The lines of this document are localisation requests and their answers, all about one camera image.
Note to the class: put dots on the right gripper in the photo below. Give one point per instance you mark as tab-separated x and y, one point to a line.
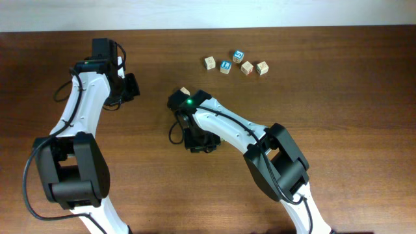
194	147

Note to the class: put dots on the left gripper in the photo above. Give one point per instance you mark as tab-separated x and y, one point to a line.
132	89

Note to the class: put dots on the blue sided wooden block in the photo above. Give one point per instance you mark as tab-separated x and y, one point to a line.
210	63

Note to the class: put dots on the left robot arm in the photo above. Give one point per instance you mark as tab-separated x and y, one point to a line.
72	169

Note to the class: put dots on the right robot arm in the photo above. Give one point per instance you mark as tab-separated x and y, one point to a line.
275	161

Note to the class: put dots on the blue letter L block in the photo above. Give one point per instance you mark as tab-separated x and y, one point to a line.
225	66

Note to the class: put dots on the red sided wooden block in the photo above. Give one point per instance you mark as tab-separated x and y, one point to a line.
246	68

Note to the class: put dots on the blue number five block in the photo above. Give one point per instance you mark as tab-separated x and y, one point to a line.
238	56

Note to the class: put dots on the green sided right block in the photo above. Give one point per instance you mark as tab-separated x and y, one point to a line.
262	68

